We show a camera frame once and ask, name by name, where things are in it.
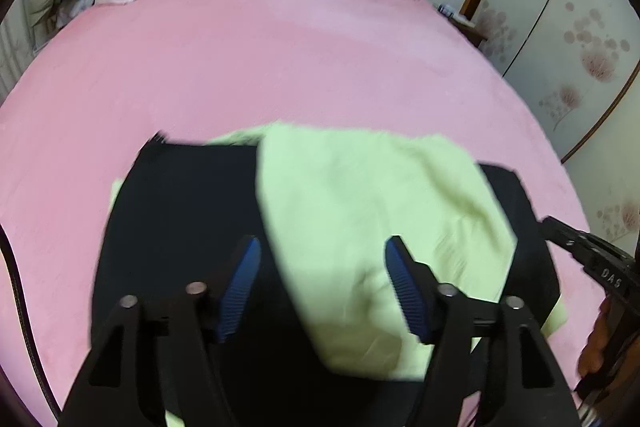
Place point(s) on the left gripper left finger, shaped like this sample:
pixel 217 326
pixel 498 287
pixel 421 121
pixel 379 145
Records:
pixel 119 383

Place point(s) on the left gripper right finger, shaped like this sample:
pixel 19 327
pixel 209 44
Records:
pixel 521 383

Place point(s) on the green and black hooded jacket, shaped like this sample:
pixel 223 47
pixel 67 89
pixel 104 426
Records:
pixel 322 329

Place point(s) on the person's right hand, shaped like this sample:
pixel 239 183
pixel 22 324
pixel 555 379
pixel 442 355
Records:
pixel 591 358

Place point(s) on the pink bed sheet mattress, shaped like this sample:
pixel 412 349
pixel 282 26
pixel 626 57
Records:
pixel 193 71

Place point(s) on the white curtain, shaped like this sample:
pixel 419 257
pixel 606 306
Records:
pixel 15 47

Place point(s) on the dark wooden nightstand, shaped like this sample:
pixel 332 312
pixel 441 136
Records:
pixel 472 34

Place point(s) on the floral sliding wardrobe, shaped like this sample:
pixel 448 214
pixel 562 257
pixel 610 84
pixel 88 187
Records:
pixel 575 63

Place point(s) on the items on nightstand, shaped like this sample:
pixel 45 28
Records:
pixel 449 12

